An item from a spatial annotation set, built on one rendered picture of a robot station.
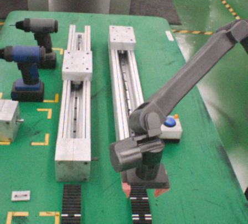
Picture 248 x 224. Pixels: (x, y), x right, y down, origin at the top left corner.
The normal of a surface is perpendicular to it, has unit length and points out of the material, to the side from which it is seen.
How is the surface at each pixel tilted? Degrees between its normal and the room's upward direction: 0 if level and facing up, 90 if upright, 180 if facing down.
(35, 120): 0
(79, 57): 0
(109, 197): 0
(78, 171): 90
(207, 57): 45
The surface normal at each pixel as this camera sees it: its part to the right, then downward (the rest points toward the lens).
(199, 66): 0.36, -0.15
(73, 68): 0.10, -0.79
